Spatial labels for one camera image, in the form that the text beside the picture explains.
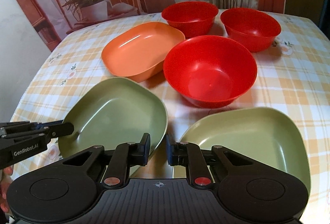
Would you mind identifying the green square plate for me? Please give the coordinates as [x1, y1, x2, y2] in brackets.
[58, 76, 169, 177]
[181, 107, 311, 189]

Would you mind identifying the person's hand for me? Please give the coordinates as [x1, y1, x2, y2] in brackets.
[0, 165, 13, 213]

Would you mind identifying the large red bowl front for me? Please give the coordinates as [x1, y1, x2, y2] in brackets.
[163, 35, 257, 108]

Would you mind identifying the orange square plate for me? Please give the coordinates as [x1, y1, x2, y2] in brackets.
[101, 22, 185, 83]

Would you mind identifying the red bowl back left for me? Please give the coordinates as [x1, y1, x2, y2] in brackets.
[161, 1, 219, 39]

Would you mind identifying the red bowl back right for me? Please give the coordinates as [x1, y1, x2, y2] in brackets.
[220, 8, 281, 52]

